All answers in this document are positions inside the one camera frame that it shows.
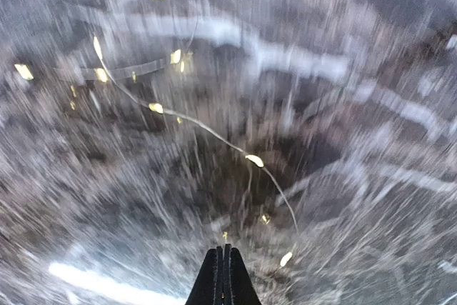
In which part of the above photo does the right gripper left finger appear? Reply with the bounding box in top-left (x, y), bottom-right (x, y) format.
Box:
top-left (185, 246), bottom-right (224, 305)

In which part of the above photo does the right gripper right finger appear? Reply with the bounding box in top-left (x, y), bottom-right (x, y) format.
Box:
top-left (223, 244), bottom-right (261, 305)

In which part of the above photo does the fairy light string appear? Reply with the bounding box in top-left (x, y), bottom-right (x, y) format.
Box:
top-left (14, 0), bottom-right (301, 269)

